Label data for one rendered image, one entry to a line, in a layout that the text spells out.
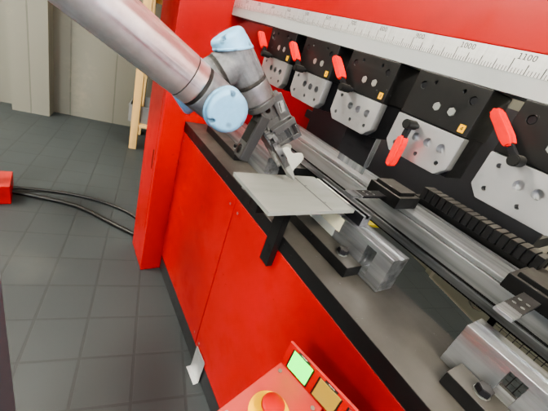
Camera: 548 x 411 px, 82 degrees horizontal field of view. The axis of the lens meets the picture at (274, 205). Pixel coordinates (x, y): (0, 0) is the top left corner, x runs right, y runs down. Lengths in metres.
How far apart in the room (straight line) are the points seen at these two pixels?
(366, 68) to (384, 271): 0.47
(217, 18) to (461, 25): 1.00
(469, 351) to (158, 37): 0.72
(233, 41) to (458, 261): 0.76
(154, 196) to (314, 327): 1.12
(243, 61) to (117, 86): 3.27
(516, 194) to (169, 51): 0.57
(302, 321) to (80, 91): 3.53
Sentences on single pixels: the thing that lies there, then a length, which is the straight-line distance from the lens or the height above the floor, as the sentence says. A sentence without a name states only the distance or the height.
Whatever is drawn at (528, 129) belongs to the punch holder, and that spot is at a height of 1.30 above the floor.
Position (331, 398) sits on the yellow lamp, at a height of 0.82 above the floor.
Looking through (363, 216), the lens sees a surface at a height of 1.00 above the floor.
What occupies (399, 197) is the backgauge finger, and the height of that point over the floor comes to 1.02.
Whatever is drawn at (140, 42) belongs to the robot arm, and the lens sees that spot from 0.51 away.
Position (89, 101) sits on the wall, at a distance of 3.99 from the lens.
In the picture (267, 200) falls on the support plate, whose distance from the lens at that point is 0.69.
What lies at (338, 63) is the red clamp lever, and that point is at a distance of 0.84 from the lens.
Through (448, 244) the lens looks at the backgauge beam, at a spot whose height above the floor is 0.98.
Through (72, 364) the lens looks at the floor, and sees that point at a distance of 1.58.
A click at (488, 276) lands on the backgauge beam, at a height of 0.97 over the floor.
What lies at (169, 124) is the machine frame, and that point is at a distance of 1.51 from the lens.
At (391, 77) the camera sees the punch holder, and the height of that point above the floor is 1.31.
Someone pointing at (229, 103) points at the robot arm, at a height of 1.19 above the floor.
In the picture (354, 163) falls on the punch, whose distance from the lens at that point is 0.85.
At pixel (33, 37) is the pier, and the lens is 3.80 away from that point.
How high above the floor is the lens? 1.30
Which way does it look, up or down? 26 degrees down
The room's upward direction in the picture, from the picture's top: 19 degrees clockwise
